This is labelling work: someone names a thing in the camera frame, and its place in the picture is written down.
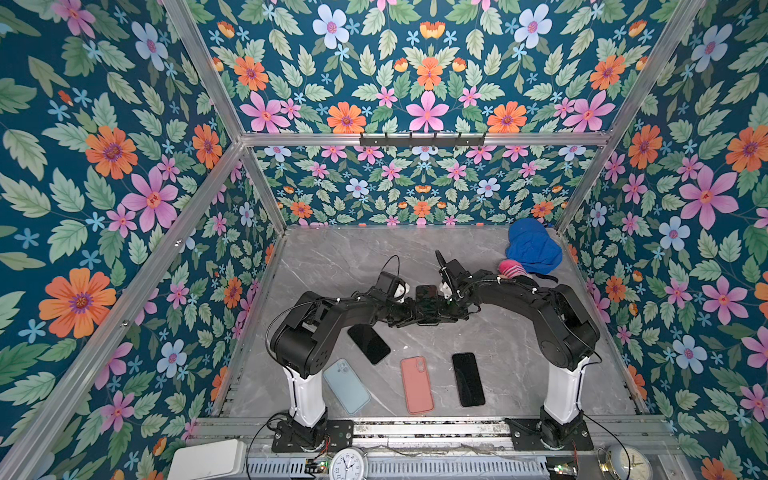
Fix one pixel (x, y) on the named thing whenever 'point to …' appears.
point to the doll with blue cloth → (531, 249)
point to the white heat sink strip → (408, 466)
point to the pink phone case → (416, 379)
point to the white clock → (349, 463)
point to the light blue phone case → (347, 386)
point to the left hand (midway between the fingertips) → (428, 313)
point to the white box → (208, 461)
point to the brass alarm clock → (612, 459)
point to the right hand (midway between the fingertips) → (434, 317)
